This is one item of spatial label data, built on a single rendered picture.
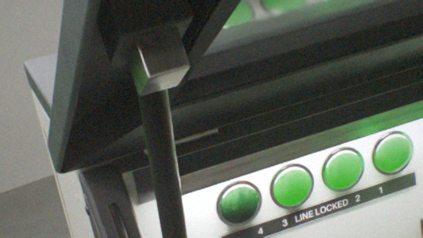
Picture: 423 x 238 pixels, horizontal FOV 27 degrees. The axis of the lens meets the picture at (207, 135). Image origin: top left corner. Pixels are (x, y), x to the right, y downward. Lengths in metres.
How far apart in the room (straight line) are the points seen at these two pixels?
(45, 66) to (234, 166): 0.33
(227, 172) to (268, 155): 0.04
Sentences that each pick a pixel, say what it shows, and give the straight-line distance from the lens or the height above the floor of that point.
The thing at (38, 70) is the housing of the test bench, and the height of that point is 1.50.
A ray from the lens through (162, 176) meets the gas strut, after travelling 0.56.
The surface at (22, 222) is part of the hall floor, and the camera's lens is 4.29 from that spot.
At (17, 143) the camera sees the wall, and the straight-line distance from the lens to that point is 4.62.
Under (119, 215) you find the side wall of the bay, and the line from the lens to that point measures 0.83.
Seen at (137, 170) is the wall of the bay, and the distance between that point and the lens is 0.86.
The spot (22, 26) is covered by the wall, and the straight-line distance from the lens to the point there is 4.50.
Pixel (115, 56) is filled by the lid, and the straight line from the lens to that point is 0.48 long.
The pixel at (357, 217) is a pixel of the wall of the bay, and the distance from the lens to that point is 0.98.
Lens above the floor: 1.79
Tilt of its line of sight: 22 degrees down
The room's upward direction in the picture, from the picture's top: 11 degrees counter-clockwise
